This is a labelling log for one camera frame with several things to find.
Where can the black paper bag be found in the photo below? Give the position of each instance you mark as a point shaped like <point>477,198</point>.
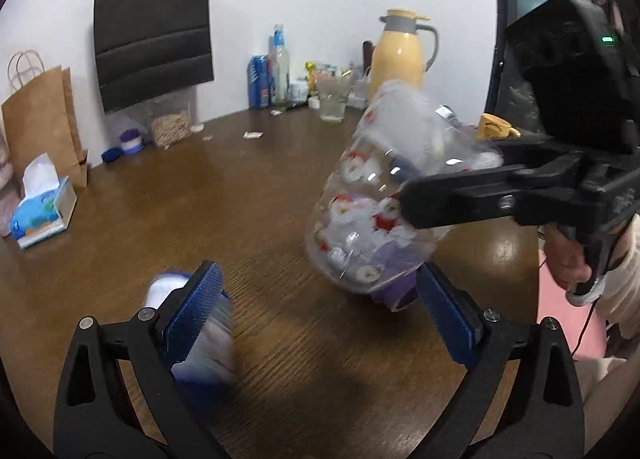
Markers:
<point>147,48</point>

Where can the blue tissue box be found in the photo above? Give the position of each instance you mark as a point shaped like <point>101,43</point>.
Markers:
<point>48,204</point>

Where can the brown paper bag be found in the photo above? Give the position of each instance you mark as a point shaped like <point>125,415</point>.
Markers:
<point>39,117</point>

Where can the yellow mug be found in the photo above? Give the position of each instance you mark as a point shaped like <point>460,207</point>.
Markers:
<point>493,127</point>

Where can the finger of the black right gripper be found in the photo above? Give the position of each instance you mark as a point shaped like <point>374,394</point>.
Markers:
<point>500,146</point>
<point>459,198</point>

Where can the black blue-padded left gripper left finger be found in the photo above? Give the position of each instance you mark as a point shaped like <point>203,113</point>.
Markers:
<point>94,416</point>

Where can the purple white pill bottle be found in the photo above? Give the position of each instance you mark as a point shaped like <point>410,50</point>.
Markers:
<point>395,283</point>

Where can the small purple white jar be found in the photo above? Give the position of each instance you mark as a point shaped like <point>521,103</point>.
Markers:
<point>131,142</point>

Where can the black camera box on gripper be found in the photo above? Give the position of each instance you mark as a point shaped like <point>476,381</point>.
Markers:
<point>584,76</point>

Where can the blue drink can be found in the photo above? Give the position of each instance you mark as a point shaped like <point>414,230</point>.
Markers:
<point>258,82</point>

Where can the blue open pill bottle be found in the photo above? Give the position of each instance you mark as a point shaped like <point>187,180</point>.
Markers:
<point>210,359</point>

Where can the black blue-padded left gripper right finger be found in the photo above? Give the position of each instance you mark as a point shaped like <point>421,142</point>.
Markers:
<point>519,397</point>

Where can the yellow thermal jug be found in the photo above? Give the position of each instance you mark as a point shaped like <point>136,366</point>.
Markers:
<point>398,54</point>

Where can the clear jar with grains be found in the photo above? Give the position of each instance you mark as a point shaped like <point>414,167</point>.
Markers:
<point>170,118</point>

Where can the clear drinking glass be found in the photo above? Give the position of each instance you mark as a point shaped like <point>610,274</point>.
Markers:
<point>333,90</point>

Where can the person's right hand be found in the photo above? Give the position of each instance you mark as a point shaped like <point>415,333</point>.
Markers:
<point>565,259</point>

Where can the clear Santa-printed plastic cup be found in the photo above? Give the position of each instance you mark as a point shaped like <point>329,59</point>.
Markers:
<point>356,235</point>

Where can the blue bottle cap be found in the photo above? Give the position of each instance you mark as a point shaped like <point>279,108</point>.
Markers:
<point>111,155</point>

